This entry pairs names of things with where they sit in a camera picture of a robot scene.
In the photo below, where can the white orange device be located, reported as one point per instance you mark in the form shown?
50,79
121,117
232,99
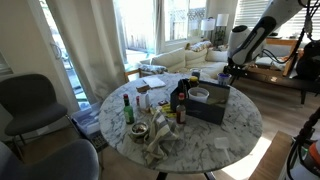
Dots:
310,163

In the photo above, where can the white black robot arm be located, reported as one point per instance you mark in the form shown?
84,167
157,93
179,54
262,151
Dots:
266,20

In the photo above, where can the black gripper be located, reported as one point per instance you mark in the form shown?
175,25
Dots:
235,70

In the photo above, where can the white curtain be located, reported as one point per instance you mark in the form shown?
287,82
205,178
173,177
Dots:
90,46

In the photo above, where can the clear plastic storage bin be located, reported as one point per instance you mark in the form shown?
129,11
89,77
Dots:
88,123

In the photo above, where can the black stand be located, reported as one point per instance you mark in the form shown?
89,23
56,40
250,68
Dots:
305,130

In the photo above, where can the striped grey white cloth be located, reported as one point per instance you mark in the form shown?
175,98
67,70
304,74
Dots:
160,136

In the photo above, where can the wooden chair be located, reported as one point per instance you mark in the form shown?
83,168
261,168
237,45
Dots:
131,74

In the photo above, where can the small round metal tin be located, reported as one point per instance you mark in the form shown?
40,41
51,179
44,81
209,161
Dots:
139,130

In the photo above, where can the floor lamp white shade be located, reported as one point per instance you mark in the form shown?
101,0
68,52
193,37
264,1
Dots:
208,25
222,20

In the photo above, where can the jar with yellow lid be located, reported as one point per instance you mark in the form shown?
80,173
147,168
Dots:
194,81

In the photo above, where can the silver metal cup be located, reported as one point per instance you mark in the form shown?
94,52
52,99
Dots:
224,81

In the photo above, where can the white bowl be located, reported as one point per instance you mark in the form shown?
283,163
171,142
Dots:
198,95

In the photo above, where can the blue cardboard box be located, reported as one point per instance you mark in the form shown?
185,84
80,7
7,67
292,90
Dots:
206,111

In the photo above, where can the colourful patterned pillow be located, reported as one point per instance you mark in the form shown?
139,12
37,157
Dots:
200,46

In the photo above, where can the yellow packet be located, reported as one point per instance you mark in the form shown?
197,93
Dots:
168,111

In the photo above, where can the wooden frame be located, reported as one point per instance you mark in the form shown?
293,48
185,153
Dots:
290,43

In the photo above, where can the green glass bottle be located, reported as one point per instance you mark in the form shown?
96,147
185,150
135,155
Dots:
128,113

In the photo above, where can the black curved object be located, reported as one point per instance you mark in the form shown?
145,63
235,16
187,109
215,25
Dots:
182,87

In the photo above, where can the white notebook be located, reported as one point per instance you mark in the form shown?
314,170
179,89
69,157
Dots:
154,82

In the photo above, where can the wide white window blind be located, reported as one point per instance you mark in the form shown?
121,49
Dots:
246,13

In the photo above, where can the dark grey chair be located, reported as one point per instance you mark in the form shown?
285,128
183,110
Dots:
30,103

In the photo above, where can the grey upholstered chair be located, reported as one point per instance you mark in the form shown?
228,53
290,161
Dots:
50,163

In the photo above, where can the small red-capped bottle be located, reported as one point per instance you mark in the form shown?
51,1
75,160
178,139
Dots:
137,101

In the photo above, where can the black low bench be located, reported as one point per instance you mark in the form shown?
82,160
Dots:
283,81

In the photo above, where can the grey patterned blanket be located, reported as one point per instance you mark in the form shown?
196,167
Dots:
151,69

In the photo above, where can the blue plastic lid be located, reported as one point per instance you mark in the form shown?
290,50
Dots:
224,75

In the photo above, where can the white plastic bottle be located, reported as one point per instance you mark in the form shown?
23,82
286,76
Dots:
144,101

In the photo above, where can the beige sofa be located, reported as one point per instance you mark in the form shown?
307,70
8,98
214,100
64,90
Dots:
200,61

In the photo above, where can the brown block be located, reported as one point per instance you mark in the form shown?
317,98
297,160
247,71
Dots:
143,88

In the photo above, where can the brown sauce bottle red cap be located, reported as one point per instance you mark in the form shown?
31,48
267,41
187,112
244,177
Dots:
181,111

